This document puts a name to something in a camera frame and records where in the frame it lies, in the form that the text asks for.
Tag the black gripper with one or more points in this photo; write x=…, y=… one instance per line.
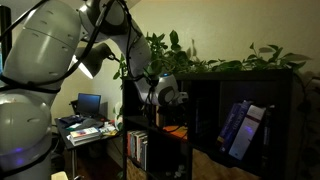
x=175, y=113

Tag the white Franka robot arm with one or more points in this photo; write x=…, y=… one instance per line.
x=26, y=116

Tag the brown wooden-look book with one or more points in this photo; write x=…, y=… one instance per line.
x=159, y=118

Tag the blue hardcover book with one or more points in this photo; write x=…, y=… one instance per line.
x=230, y=123

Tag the purple Oxford book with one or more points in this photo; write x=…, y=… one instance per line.
x=240, y=117

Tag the white lavender book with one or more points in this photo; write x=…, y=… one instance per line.
x=247, y=133

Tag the black book with white print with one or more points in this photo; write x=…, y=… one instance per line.
x=267, y=133

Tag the black vertical pole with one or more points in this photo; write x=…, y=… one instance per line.
x=5, y=30

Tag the row of upright books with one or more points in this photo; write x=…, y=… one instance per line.
x=137, y=148

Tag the black cube bookshelf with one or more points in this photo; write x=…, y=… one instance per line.
x=216, y=77

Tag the green pothos plant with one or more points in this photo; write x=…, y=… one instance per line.
x=180, y=58

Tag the small plant in white pot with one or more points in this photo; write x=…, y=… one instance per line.
x=118, y=121

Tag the woven basket large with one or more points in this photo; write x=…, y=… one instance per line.
x=210, y=168

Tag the colourful papers on desk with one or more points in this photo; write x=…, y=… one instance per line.
x=108, y=129

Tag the woven basket small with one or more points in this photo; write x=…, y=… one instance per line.
x=134, y=172

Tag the computer monitor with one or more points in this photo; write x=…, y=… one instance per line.
x=88, y=104

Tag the stack of books on desk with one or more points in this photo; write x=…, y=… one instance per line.
x=84, y=134

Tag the dark desk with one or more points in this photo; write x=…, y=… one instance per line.
x=66, y=135

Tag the pale yellow box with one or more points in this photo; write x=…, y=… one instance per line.
x=59, y=176

